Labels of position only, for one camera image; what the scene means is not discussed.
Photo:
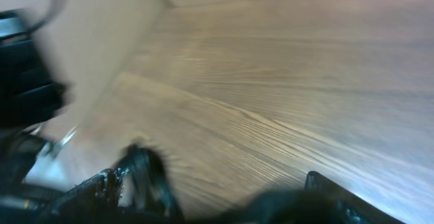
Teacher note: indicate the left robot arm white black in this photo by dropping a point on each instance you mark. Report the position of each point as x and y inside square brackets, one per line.
[30, 96]

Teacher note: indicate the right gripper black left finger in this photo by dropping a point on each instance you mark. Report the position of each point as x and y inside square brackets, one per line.
[87, 202]

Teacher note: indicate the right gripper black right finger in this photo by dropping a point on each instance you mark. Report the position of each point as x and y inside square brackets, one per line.
[348, 207]

